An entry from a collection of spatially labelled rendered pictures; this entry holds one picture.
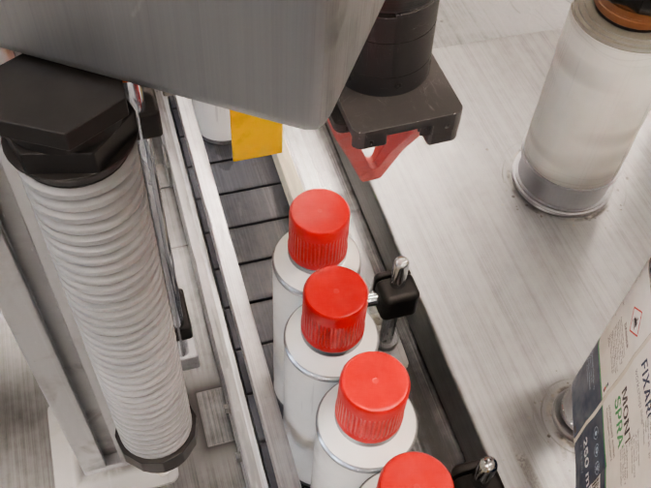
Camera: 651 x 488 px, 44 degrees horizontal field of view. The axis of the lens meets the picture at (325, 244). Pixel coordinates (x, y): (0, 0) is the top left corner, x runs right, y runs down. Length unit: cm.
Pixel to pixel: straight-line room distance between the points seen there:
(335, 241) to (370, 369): 8
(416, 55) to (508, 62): 42
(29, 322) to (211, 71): 29
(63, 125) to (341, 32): 7
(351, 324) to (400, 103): 13
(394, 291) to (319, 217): 19
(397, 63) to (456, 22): 54
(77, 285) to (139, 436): 11
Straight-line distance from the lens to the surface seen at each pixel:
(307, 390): 45
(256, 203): 70
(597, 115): 65
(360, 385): 38
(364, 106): 45
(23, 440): 67
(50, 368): 50
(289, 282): 46
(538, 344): 65
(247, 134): 47
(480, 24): 99
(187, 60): 19
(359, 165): 53
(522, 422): 62
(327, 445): 41
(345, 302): 40
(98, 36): 19
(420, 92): 47
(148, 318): 27
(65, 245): 23
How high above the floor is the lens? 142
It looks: 53 degrees down
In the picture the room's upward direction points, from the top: 4 degrees clockwise
